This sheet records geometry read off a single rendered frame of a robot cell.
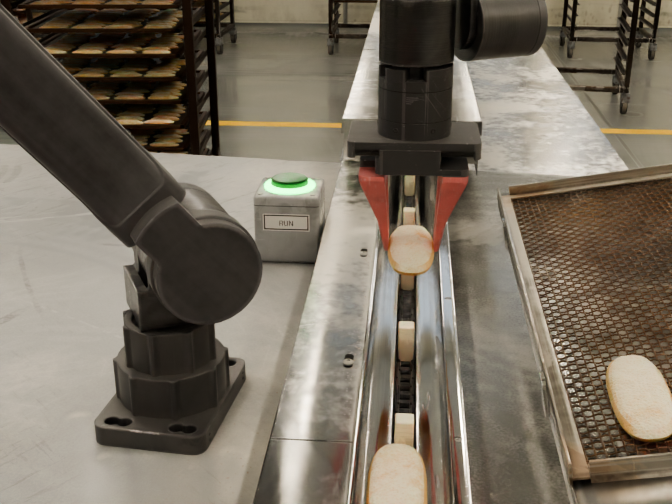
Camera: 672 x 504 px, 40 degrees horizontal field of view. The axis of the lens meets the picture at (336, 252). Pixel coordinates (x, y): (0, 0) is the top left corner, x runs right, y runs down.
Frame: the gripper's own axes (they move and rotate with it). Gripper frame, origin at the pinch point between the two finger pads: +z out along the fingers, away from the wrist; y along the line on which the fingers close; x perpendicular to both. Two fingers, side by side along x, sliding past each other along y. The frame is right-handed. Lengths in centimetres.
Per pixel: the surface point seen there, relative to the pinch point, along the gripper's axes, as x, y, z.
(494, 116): -89, -15, 12
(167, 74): -222, 78, 33
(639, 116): -426, -124, 96
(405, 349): 4.1, 0.2, 8.1
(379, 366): 7.0, 2.3, 8.1
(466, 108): -51, -7, 1
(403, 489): 24.0, 0.3, 7.0
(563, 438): 23.7, -9.1, 3.1
